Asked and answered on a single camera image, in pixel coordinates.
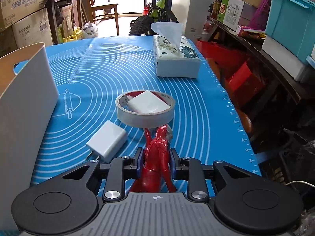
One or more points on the floral tissue box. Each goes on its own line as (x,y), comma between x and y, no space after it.
(173,54)

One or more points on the lower cardboard box left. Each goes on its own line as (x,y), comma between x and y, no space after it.
(32,29)

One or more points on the grey tape roll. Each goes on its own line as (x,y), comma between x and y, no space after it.
(140,120)

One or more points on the wooden chair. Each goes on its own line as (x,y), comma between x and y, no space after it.
(97,13)

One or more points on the cardboard box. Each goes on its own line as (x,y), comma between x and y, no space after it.
(14,10)
(32,29)

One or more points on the green white carton box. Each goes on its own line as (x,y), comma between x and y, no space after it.
(230,12)

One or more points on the red action figure toy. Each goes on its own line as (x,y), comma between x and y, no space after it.
(156,162)

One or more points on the white freezer cabinet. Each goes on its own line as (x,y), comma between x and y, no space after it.
(193,15)

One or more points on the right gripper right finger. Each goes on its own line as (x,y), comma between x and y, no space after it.
(240,200)

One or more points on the teal plastic storage box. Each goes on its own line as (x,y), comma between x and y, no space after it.
(291,23)

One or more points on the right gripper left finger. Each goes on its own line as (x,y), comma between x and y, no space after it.
(71,200)

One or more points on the green black bicycle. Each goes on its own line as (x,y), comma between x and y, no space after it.
(154,11)

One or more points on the white charger plug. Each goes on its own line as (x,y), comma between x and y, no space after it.
(107,141)

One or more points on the beige plastic storage bin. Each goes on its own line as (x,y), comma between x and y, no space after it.
(28,99)

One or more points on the upper cardboard box left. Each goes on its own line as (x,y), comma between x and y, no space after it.
(14,10)

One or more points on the white box inside tape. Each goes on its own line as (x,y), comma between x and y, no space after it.
(146,102)

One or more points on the yellow jug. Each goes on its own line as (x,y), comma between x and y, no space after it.
(77,35)

